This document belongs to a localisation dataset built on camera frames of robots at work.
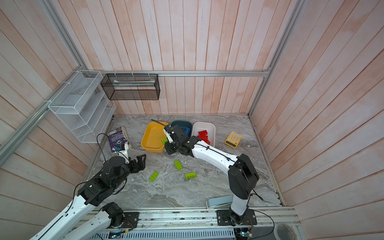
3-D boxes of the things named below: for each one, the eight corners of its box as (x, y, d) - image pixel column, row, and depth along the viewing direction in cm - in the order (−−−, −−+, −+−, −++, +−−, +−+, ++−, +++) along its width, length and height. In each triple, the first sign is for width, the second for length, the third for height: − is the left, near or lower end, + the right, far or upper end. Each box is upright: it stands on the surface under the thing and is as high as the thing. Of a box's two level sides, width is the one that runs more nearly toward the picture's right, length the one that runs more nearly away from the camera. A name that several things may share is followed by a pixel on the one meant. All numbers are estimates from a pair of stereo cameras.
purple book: (112, 150, 102) (110, 148, 99) (107, 135, 110) (106, 132, 108) (129, 143, 105) (127, 141, 103) (123, 129, 114) (121, 126, 111)
